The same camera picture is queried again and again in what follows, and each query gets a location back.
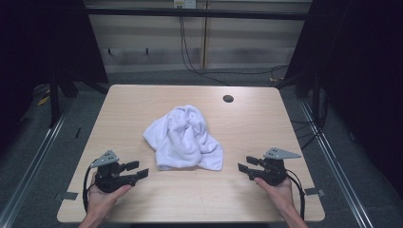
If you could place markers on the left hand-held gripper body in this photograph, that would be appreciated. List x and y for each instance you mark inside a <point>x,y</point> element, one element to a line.
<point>109,177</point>

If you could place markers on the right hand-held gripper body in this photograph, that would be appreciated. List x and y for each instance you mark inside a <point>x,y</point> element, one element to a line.
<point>275,169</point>

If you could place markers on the white towel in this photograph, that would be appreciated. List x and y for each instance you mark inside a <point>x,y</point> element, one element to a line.
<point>183,139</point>

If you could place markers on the person's left hand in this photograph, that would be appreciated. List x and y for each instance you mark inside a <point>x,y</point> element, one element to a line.
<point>103,199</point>

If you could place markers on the person's right hand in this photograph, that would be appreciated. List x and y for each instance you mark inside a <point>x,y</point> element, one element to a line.
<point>280,194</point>

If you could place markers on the grey tape strip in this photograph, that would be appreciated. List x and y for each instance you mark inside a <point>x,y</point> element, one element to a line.
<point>68,196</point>
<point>314,192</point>

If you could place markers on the small black floor strip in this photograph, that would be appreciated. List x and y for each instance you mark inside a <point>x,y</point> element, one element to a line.
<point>78,133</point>

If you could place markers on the black metal stand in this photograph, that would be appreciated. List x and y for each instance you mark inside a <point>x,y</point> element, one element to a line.
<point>54,101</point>
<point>316,95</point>

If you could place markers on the yellow object on floor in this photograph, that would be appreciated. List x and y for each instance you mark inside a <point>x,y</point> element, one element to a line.
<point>42,100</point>

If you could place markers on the dark curtain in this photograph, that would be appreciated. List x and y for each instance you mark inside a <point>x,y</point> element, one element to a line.
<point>364,79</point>
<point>38,57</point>

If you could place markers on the black horizontal bar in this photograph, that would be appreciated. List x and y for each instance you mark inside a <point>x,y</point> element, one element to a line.
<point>190,13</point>

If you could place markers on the metal floor rail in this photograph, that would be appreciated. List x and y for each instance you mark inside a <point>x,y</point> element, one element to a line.
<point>335,158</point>
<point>34,158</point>

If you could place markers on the white wall socket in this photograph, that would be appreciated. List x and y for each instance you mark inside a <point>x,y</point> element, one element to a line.
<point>185,3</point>

